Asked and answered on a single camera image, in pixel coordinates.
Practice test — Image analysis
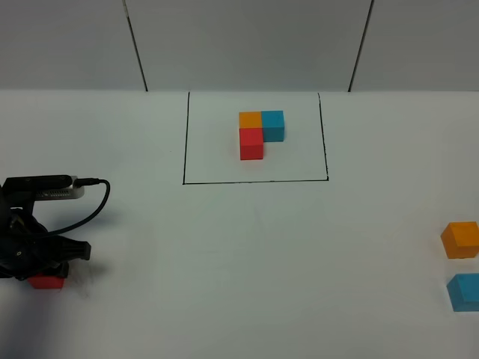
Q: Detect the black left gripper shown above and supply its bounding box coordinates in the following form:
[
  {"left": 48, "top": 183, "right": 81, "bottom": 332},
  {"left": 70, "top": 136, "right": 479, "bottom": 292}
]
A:
[{"left": 1, "top": 208, "right": 91, "bottom": 280}]

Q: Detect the template red cube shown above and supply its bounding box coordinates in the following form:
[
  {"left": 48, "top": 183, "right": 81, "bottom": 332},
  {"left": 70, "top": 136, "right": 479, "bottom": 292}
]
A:
[{"left": 239, "top": 128, "right": 264, "bottom": 161}]

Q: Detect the template orange cube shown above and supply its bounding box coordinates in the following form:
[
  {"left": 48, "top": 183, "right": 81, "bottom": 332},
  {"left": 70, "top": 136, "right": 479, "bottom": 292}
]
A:
[{"left": 239, "top": 111, "right": 263, "bottom": 129}]

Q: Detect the template blue cube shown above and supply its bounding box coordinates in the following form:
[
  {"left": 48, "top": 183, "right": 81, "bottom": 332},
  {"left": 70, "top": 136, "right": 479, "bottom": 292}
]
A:
[{"left": 261, "top": 111, "right": 285, "bottom": 142}]

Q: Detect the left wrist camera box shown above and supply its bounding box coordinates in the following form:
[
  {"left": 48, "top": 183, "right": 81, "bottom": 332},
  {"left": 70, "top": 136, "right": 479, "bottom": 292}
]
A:
[{"left": 3, "top": 174, "right": 85, "bottom": 200}]

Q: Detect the black left camera cable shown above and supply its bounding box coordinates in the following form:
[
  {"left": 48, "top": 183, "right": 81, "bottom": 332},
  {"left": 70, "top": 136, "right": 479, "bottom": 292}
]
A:
[{"left": 33, "top": 177, "right": 112, "bottom": 237}]

